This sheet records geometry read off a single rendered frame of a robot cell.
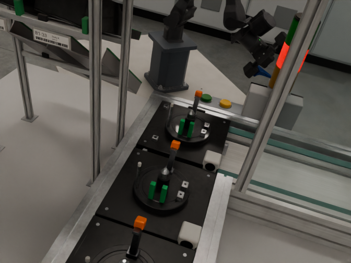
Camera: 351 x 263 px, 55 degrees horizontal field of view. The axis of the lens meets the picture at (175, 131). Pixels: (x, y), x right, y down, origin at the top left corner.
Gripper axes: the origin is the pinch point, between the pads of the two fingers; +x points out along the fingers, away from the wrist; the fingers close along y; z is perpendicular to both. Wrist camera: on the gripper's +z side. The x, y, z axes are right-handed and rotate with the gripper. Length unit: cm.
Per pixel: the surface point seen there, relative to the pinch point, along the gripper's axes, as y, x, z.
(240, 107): -17.5, -1.3, 9.2
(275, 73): 6, -23, 47
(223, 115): -21.1, -6.4, 15.3
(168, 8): -80, 2, -291
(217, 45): -67, 66, -258
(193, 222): -29, -15, 60
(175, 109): -29.2, -21.1, 17.1
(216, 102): -21.8, -8.4, 7.8
